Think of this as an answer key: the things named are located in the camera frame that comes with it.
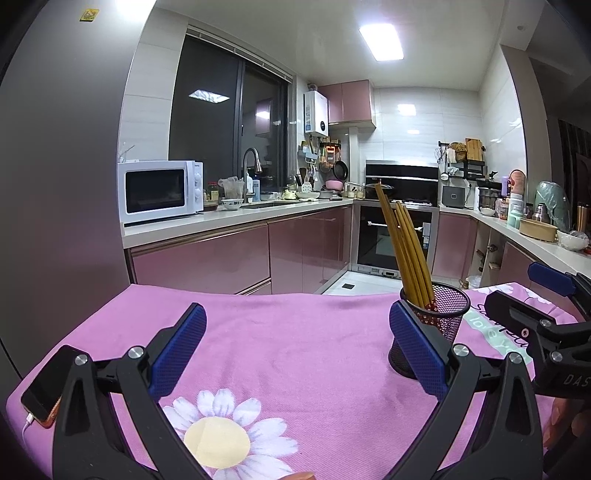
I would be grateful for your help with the steel kitchen faucet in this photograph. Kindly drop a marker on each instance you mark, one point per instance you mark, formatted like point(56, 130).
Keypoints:
point(251, 154)

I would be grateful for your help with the orange-cased smartphone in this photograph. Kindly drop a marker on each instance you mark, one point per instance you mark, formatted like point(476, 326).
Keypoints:
point(46, 385)

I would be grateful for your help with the patterned ceramic bowl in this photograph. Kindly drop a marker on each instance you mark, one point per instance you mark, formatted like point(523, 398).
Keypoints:
point(232, 204)

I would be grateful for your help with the hanging black frying pan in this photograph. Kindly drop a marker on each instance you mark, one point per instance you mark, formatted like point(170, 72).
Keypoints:
point(340, 171)

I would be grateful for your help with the person's right hand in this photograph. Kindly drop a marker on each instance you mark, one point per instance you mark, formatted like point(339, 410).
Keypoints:
point(559, 417)

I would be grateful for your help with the dark sliding window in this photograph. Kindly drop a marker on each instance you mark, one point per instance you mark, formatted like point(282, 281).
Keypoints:
point(207, 129)

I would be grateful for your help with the steel pot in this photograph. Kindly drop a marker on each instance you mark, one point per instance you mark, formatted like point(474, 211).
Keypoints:
point(488, 198)

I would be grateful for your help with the person's left hand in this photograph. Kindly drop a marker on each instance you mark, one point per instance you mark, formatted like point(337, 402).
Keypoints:
point(298, 476)

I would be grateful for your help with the white bowl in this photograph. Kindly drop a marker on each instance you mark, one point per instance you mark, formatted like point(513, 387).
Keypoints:
point(572, 241)

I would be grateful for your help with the grey refrigerator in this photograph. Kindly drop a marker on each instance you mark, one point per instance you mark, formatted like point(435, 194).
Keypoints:
point(60, 184)

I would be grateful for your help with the pink lower kitchen cabinets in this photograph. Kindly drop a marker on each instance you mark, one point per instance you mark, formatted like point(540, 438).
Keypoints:
point(300, 249)

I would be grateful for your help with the black mesh utensil holder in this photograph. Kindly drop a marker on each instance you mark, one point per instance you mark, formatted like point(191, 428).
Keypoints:
point(450, 318)

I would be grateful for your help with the black wok with lid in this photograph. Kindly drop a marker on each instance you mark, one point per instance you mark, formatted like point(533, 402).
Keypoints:
point(371, 190)

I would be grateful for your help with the bundle of brown chopsticks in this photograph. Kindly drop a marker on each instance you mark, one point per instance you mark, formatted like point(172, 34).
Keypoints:
point(406, 258)

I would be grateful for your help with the white soap bottle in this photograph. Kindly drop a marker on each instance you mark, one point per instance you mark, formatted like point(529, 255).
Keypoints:
point(250, 184)

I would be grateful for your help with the built-in black oven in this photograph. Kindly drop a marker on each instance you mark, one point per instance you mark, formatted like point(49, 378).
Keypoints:
point(374, 244)

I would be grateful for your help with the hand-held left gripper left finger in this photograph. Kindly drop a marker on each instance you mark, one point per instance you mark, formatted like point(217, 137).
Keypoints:
point(180, 350)

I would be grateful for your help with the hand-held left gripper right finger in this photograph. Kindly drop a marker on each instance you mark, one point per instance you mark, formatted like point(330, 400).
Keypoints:
point(418, 350)

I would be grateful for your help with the pink upper wall cabinet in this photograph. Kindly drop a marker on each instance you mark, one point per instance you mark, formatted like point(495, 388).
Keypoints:
point(348, 104)

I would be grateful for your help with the clear plastic bag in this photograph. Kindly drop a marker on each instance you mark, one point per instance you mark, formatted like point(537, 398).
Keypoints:
point(232, 188)

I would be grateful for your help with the pink cooking pot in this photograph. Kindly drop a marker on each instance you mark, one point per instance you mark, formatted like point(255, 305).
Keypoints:
point(334, 185)

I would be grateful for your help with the white wall water heater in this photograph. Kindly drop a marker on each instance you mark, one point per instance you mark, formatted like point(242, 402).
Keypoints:
point(316, 113)

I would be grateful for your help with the pink floral tablecloth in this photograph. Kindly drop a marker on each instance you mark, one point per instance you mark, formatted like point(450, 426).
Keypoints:
point(300, 350)

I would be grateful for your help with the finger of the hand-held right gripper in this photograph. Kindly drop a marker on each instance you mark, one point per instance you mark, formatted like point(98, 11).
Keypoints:
point(549, 277)
point(512, 309)

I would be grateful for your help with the pink tall cup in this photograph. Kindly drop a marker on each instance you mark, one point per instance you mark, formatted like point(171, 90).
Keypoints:
point(517, 182)

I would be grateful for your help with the yellow fridge sticker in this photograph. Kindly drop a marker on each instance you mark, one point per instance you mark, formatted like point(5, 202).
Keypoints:
point(89, 14)

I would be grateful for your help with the blue detergent bottle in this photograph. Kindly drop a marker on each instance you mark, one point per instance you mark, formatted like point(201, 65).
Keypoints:
point(256, 190)

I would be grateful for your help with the black countertop storage rack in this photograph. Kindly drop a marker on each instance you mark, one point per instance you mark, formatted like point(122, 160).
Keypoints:
point(464, 170)

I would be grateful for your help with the rectangular ceiling light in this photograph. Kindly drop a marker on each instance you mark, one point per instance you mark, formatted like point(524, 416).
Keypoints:
point(382, 41)

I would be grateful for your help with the round wooden tub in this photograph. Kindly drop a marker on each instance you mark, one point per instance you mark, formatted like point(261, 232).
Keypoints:
point(538, 230)

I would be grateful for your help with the white microwave oven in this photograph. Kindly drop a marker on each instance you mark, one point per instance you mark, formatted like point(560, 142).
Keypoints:
point(157, 191)

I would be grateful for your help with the wooden cutting board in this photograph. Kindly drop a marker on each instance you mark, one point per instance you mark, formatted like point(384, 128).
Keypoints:
point(473, 148)

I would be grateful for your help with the green plastic bag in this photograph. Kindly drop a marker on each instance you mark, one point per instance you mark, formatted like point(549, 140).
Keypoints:
point(551, 203)

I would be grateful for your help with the white kitchen countertop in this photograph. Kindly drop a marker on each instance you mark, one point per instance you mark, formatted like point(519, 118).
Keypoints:
point(184, 225)

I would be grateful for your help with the grey countertop appliance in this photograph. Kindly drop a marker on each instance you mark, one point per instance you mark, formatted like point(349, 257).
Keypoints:
point(454, 196)

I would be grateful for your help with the black range hood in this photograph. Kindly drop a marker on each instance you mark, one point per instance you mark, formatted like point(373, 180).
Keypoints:
point(401, 169)

